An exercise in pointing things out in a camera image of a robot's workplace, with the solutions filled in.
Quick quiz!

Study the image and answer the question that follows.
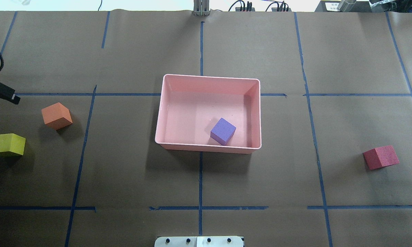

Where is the silver metal cylinder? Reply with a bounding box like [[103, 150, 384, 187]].
[[337, 0, 357, 12]]

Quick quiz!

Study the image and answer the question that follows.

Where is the pink plastic bin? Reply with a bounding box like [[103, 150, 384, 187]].
[[155, 74, 262, 154]]

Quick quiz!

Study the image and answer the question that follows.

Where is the aluminium frame post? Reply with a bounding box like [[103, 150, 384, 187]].
[[192, 0, 210, 16]]

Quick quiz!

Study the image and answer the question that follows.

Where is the black box with label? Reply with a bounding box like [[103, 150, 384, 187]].
[[314, 0, 372, 13]]

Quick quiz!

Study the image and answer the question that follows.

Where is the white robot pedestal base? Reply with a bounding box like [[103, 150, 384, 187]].
[[154, 236, 245, 247]]

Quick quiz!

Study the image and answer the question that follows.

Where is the red foam block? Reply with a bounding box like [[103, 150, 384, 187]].
[[363, 145, 399, 170]]

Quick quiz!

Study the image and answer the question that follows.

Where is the black orange connector box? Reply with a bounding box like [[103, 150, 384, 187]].
[[229, 0, 255, 12], [271, 1, 291, 12]]

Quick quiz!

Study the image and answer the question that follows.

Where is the yellow-green foam block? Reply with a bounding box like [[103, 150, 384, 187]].
[[0, 133, 26, 157]]

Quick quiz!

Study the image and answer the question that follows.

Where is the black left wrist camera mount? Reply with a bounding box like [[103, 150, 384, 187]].
[[0, 82, 21, 105]]

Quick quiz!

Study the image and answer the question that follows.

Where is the purple foam block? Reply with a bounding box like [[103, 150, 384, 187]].
[[210, 118, 236, 145]]

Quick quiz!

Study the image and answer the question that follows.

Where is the orange foam block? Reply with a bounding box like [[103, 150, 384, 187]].
[[41, 103, 73, 131]]

